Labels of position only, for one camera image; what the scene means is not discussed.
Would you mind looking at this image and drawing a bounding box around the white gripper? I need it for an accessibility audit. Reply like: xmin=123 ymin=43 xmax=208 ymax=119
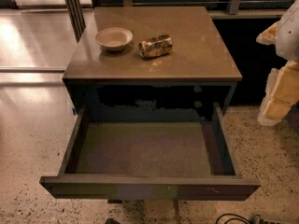
xmin=256 ymin=0 xmax=299 ymax=126

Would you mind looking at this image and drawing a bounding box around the drawer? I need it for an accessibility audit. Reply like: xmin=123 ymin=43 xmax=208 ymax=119
xmin=40 ymin=105 xmax=261 ymax=201

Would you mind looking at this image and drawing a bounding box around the dark grey drawer cabinet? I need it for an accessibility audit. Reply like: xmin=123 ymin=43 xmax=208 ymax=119
xmin=63 ymin=7 xmax=242 ymax=121

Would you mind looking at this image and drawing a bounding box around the crushed gold soda can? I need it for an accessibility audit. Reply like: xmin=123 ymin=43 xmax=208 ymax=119
xmin=138 ymin=35 xmax=173 ymax=59

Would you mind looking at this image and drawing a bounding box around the grey power strip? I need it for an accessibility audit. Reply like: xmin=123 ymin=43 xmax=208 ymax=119
xmin=250 ymin=214 xmax=299 ymax=224

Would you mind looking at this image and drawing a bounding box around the white paper bowl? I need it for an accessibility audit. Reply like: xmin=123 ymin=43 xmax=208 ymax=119
xmin=95 ymin=27 xmax=133 ymax=51

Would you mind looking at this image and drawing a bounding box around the small black floor object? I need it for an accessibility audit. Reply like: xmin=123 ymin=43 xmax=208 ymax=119
xmin=105 ymin=218 xmax=120 ymax=224

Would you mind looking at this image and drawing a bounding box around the black cable on floor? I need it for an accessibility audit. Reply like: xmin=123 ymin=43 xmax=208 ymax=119
xmin=214 ymin=213 xmax=252 ymax=224

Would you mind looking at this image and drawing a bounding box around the dark vertical window post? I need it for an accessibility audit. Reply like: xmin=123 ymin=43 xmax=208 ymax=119
xmin=65 ymin=0 xmax=86 ymax=41

